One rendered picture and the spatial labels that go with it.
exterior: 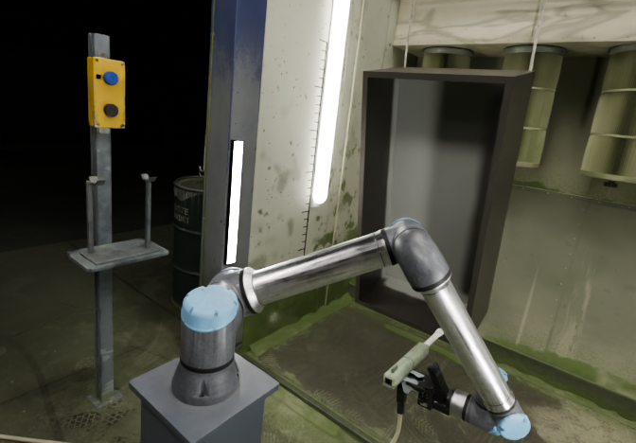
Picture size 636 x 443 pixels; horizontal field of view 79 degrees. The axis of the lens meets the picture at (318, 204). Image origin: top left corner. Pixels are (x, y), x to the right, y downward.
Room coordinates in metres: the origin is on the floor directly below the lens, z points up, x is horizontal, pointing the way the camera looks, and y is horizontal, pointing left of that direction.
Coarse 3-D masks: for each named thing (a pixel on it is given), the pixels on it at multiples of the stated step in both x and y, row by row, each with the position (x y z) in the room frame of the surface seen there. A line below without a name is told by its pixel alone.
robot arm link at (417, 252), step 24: (408, 240) 1.01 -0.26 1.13; (432, 240) 1.01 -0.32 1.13; (408, 264) 0.97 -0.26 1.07; (432, 264) 0.95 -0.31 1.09; (432, 288) 0.93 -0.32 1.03; (456, 312) 0.95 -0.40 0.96; (456, 336) 0.95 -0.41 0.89; (480, 336) 0.97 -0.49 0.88; (480, 360) 0.94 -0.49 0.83; (480, 384) 0.95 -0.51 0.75; (504, 384) 0.96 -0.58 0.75; (504, 408) 0.94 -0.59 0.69; (504, 432) 0.93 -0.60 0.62; (528, 432) 0.93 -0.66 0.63
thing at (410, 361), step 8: (440, 328) 1.58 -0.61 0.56; (432, 336) 1.51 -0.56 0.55; (440, 336) 1.56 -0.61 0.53; (424, 344) 1.43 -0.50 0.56; (408, 352) 1.36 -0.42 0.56; (416, 352) 1.37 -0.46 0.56; (424, 352) 1.39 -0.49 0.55; (400, 360) 1.31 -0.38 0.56; (408, 360) 1.31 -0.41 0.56; (416, 360) 1.33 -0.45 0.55; (392, 368) 1.22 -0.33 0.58; (400, 368) 1.25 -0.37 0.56; (408, 368) 1.27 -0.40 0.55; (384, 376) 1.21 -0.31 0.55; (392, 376) 1.20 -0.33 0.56; (400, 376) 1.22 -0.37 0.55; (384, 384) 1.21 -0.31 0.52; (392, 384) 1.19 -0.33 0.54; (400, 384) 1.28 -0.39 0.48; (400, 392) 1.27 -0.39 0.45; (400, 400) 1.27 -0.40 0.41; (400, 408) 1.27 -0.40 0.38
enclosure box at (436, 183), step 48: (384, 96) 1.92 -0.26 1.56; (432, 96) 1.93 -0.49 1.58; (480, 96) 1.80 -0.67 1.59; (528, 96) 1.66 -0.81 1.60; (384, 144) 1.98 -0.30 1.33; (432, 144) 1.96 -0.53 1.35; (480, 144) 1.82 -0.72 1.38; (384, 192) 2.06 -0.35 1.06; (432, 192) 1.98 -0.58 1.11; (480, 192) 1.83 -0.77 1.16; (480, 240) 1.50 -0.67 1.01; (384, 288) 2.07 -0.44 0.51; (480, 288) 1.60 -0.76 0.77
